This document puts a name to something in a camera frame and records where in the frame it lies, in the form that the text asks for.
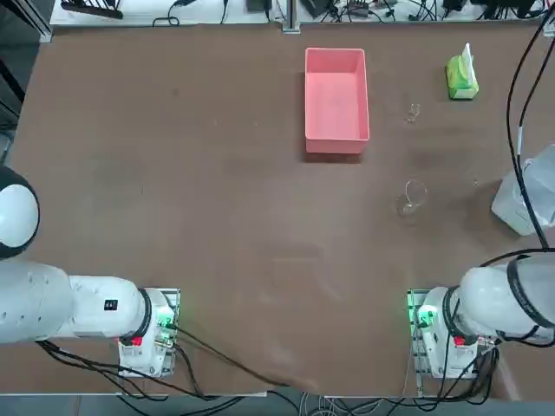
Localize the black wire rack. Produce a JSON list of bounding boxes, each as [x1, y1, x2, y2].
[[60, 0, 125, 19]]

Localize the aluminium frame post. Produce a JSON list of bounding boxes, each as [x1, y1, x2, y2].
[[282, 0, 301, 35]]

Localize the dark power adapter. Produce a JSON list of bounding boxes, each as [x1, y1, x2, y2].
[[301, 0, 339, 19]]

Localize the white lidded trash bin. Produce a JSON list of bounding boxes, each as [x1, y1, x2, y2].
[[491, 145, 555, 237]]

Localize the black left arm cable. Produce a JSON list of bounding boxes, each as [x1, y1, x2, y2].
[[171, 322, 296, 391]]

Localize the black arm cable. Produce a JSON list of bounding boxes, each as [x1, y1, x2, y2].
[[476, 12, 555, 270], [171, 322, 296, 391]]

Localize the large glass beaker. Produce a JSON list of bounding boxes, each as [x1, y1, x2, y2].
[[395, 178, 429, 218]]

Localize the green tissue pack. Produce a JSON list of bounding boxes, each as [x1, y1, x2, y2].
[[445, 42, 480, 101]]

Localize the pink plastic container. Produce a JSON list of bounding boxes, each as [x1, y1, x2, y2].
[[304, 47, 371, 155]]

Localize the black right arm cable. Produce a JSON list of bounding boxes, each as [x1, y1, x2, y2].
[[476, 12, 555, 270]]

